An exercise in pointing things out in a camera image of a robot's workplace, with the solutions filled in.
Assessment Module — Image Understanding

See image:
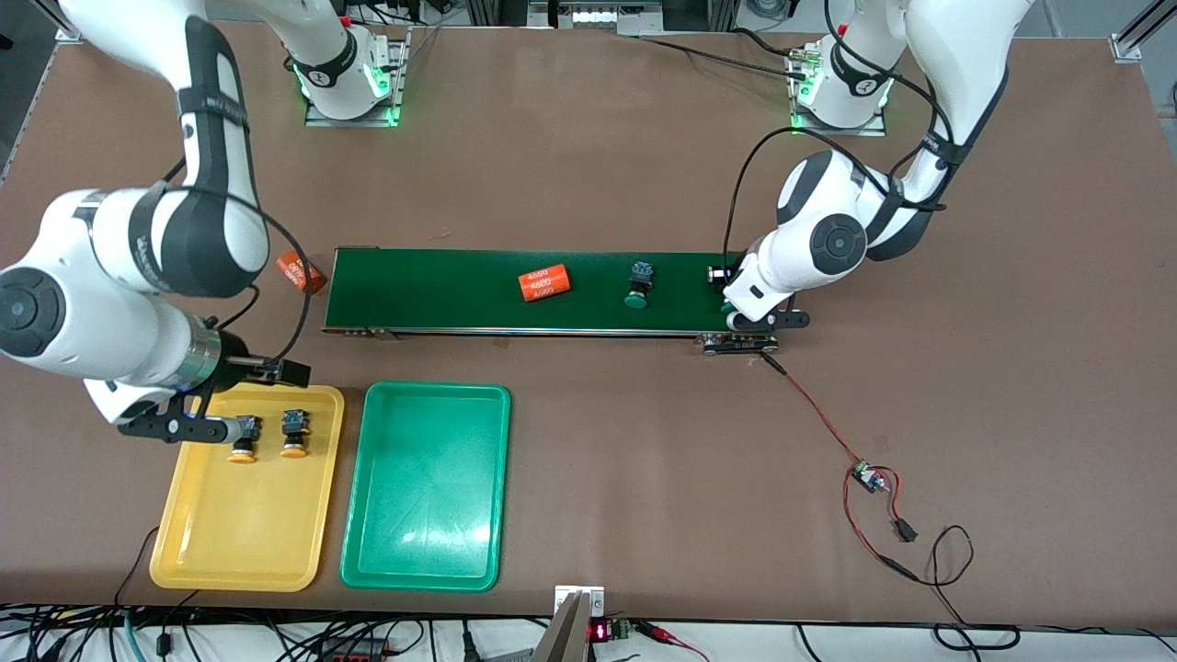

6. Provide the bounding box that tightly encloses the black cable on table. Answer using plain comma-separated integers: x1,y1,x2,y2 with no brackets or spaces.
634,35,810,82

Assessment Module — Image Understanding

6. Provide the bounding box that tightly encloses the orange 4680 cylinder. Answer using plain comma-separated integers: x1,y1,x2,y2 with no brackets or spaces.
275,252,329,296
519,264,573,303

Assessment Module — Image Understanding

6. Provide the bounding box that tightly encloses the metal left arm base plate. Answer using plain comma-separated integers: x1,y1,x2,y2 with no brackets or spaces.
786,46,888,137

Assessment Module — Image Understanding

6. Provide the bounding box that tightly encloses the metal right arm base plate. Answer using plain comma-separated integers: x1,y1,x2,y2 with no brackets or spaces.
303,26,410,128

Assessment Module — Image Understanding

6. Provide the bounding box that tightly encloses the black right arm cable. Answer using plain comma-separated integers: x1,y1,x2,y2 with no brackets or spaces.
161,156,314,364

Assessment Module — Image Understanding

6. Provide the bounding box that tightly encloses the device with white lights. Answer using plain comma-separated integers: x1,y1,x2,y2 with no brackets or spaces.
529,0,663,30

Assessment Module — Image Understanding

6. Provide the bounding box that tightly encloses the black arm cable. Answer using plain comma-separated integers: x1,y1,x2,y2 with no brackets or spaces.
161,156,314,364
722,0,948,272

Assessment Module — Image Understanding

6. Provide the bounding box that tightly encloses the yellow plastic tray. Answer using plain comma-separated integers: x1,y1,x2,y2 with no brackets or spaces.
149,382,346,592

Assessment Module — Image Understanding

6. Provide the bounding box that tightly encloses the green mushroom push button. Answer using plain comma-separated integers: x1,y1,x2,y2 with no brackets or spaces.
623,261,656,309

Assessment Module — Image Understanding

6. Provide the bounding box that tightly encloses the red and black wire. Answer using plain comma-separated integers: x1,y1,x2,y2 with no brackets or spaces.
760,352,923,582

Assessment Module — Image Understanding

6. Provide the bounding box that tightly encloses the grey metal camera bracket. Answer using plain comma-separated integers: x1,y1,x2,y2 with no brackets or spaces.
529,585,608,662

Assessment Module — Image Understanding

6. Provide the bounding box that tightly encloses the green plastic tray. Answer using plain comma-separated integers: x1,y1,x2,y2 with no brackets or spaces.
340,381,512,592

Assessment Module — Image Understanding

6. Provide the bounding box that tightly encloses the green belt conveyor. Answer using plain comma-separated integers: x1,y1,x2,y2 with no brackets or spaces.
322,245,780,358

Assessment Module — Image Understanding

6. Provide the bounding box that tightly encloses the yellow mushroom push button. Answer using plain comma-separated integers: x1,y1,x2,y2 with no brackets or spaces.
279,408,312,459
226,415,261,464

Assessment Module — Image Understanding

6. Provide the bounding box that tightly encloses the aluminium frame profile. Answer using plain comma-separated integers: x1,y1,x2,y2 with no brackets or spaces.
1110,0,1177,62

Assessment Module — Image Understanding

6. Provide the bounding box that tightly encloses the red power strip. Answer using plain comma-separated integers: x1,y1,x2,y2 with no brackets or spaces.
317,639,392,662

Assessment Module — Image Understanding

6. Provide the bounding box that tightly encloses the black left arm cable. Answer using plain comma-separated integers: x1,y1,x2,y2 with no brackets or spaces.
722,0,948,272

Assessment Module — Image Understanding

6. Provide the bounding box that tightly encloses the black cable beside tray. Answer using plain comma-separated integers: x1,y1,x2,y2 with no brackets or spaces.
112,526,199,610

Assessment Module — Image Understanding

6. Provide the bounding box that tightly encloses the thin black cable loop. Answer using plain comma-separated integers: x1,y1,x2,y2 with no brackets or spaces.
906,524,1023,654

